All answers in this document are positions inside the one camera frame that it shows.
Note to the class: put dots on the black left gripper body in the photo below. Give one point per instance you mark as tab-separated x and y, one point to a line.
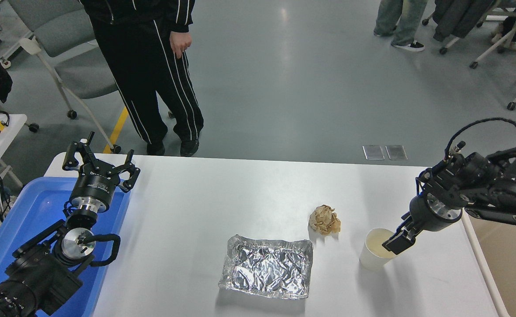
93	187

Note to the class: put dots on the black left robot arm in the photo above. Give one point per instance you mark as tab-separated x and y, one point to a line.
42	273

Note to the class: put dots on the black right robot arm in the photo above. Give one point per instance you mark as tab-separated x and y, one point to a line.
495	185

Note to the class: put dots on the grey padded chair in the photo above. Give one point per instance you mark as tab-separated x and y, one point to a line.
82	75

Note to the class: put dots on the silver foil tray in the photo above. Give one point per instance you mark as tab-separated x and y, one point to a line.
266	268

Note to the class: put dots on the person's left hand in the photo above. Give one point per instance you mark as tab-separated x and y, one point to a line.
181	42

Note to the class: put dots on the crumpled tan paper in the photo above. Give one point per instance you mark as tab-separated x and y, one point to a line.
324	220

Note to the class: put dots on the silver floor plate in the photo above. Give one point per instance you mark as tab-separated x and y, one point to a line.
374	152
397	152

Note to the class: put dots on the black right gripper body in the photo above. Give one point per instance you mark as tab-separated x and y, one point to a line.
425	218

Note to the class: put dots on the person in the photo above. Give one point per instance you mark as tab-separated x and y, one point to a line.
398	17
510	28
143	66

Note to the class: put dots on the white paper cup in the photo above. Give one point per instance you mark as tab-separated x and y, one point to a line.
372	255

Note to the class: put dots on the dark hanging jacket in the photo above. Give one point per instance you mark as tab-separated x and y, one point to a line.
462	17

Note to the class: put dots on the blue plastic tray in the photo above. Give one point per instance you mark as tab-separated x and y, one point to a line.
33	207

